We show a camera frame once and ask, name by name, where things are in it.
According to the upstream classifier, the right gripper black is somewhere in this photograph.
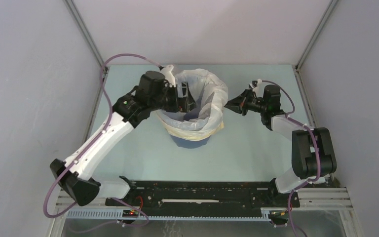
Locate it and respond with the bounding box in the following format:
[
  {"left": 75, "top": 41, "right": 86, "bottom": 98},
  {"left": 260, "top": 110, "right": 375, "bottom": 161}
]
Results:
[{"left": 222, "top": 88, "right": 267, "bottom": 116}]

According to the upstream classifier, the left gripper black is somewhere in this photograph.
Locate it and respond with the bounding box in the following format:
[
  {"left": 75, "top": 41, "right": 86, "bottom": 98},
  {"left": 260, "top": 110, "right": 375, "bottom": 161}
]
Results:
[{"left": 149, "top": 81, "right": 197, "bottom": 113}]

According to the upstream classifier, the translucent yellowish trash bag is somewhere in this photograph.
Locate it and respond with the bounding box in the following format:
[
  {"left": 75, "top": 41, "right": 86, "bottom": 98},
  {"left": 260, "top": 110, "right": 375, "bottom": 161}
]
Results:
[{"left": 157, "top": 69, "right": 228, "bottom": 146}]

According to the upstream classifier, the blue plastic trash bin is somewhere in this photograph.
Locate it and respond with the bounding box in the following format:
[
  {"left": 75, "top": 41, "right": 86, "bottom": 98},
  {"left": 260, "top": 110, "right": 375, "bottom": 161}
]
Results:
[{"left": 170, "top": 109, "right": 211, "bottom": 150}]

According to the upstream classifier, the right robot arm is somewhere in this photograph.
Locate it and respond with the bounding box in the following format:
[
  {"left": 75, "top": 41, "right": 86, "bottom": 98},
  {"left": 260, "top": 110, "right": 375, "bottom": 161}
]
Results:
[{"left": 225, "top": 81, "right": 337, "bottom": 206}]

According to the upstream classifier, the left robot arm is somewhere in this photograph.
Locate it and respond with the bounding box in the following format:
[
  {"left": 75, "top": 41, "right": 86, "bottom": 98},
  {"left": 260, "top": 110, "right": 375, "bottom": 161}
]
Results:
[{"left": 50, "top": 70, "right": 196, "bottom": 206}]

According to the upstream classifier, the small electronics board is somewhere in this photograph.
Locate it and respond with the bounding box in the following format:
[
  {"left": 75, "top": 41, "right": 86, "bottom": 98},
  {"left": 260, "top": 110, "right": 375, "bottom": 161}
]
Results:
[{"left": 122, "top": 210, "right": 140, "bottom": 218}]

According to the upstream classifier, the right corner metal profile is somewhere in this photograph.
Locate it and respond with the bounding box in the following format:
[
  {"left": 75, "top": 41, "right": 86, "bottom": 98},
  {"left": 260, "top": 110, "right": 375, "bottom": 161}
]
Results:
[{"left": 295, "top": 0, "right": 340, "bottom": 72}]

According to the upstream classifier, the corner metal profile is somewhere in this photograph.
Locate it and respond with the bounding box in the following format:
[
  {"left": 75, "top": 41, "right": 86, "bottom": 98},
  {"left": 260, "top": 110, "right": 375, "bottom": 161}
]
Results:
[
  {"left": 63, "top": 0, "right": 107, "bottom": 73},
  {"left": 295, "top": 0, "right": 340, "bottom": 72}
]

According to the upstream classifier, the left corner metal profile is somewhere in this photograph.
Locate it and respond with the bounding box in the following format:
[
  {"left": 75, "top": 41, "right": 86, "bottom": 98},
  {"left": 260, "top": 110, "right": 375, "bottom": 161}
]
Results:
[{"left": 63, "top": 0, "right": 107, "bottom": 73}]

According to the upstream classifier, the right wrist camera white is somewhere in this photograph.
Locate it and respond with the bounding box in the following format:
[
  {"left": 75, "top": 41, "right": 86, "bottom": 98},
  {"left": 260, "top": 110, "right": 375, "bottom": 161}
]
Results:
[{"left": 248, "top": 79, "right": 263, "bottom": 97}]

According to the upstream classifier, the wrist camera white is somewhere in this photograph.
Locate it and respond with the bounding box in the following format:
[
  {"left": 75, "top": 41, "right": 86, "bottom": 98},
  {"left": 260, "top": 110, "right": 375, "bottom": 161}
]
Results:
[
  {"left": 248, "top": 79, "right": 263, "bottom": 97},
  {"left": 160, "top": 64, "right": 176, "bottom": 87}
]

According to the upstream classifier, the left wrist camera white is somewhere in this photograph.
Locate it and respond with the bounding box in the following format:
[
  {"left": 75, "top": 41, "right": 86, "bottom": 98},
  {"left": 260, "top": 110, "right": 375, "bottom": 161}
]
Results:
[{"left": 160, "top": 64, "right": 176, "bottom": 87}]

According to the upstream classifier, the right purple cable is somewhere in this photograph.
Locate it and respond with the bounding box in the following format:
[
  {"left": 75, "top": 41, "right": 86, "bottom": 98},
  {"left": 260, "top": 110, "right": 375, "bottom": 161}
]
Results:
[{"left": 261, "top": 79, "right": 322, "bottom": 237}]

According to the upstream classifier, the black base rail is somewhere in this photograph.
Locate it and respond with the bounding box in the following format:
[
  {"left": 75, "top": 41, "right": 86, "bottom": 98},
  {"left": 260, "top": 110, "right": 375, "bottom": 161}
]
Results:
[{"left": 123, "top": 181, "right": 300, "bottom": 217}]

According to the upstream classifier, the white cable duct strip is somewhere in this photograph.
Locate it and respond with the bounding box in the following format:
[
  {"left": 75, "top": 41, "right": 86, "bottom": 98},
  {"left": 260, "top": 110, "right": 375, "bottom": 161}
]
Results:
[{"left": 66, "top": 208, "right": 277, "bottom": 222}]

